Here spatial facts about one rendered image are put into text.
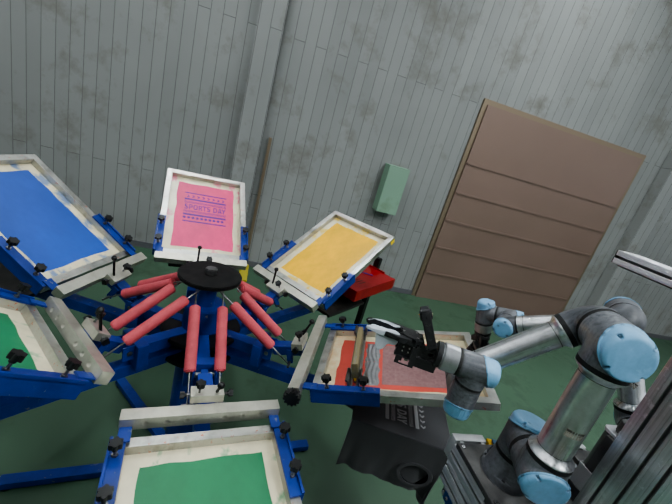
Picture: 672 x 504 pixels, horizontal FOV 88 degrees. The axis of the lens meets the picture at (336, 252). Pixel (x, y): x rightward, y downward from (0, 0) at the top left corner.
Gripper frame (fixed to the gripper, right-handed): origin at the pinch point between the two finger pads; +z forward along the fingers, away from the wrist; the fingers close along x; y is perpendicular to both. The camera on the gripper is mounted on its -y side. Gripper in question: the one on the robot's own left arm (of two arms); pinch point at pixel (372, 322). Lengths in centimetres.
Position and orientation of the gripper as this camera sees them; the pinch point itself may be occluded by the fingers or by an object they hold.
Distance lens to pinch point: 99.8
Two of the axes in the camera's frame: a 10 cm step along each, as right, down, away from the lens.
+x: 1.9, -1.2, 9.7
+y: -2.9, 9.4, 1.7
